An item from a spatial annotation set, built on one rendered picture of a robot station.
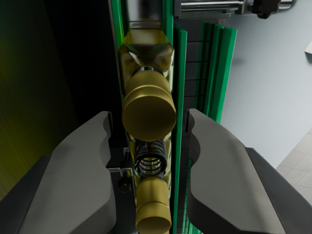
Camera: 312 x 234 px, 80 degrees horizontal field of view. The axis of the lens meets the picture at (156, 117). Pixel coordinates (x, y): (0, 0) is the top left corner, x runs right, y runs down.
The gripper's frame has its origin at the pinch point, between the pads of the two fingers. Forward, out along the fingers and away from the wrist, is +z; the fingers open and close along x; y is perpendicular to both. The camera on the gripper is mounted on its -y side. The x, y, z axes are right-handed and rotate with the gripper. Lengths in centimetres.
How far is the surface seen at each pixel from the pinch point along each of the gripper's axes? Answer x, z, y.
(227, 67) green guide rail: 12.9, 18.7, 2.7
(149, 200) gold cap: -0.2, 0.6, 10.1
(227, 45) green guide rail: 12.4, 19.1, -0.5
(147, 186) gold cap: -0.4, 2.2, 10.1
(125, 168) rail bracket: -5.4, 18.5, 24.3
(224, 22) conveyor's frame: 14.5, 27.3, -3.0
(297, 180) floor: 153, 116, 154
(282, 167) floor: 130, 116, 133
